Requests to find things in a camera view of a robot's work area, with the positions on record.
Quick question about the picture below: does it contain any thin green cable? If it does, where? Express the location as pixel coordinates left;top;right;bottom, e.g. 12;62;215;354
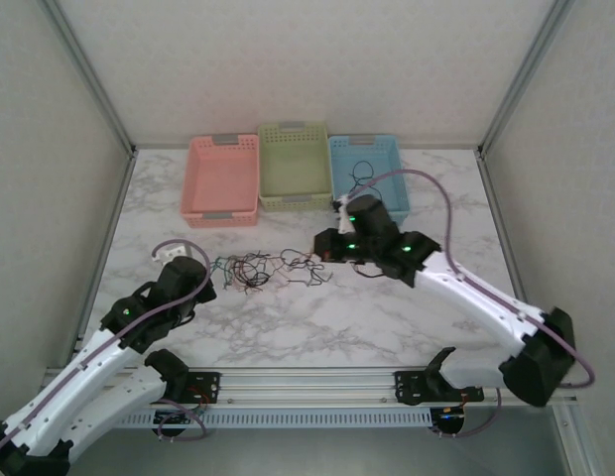
212;260;237;289
211;257;234;289

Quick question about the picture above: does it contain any green plastic basket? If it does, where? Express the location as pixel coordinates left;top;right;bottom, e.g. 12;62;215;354
257;121;334;214

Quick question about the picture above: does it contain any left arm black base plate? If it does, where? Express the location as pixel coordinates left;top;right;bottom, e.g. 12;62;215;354
153;370;222;406

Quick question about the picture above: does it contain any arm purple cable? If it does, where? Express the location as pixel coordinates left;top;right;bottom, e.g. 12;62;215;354
0;239;213;443
351;168;597;440

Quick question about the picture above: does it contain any aluminium lower frame bar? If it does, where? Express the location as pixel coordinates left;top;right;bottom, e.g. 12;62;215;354
553;404;594;476

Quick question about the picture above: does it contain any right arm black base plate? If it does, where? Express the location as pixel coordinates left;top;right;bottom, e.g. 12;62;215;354
394;369;486;404

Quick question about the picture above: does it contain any blue plastic basket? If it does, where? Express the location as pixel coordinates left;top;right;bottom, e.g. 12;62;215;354
327;133;413;225

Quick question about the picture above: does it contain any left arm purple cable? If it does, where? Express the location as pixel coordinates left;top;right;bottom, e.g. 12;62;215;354
0;239;213;443

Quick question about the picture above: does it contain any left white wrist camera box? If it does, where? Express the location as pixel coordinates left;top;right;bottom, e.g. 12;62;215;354
152;241;188;263

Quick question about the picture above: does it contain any aluminium mounting rail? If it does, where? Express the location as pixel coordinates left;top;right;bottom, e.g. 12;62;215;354
42;365;579;409

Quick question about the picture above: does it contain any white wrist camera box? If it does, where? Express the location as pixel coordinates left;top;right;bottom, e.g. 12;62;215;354
152;241;188;263
333;194;357;234

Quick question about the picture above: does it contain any thin orange cable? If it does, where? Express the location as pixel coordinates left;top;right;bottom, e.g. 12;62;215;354
226;252;308;282

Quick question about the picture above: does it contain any pink plastic basket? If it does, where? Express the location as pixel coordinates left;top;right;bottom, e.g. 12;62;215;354
180;132;262;229

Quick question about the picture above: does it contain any small controller board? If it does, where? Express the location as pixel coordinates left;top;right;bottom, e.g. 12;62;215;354
155;409;200;427
433;406;467;428

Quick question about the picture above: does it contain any grey slotted cable duct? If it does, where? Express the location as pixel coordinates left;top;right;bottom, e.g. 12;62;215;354
108;409;435;428

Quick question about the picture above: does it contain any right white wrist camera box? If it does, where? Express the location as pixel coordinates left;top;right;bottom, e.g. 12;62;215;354
333;194;357;234

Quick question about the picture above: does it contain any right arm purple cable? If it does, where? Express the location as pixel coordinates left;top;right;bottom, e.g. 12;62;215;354
351;168;597;440

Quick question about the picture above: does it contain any aluminium corner post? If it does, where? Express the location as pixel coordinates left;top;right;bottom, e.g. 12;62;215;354
42;0;139;159
476;0;586;159

